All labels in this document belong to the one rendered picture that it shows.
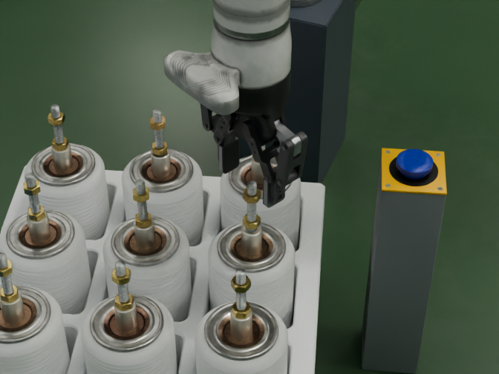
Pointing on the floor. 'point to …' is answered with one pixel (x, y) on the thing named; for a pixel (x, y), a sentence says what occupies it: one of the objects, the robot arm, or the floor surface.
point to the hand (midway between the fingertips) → (250, 176)
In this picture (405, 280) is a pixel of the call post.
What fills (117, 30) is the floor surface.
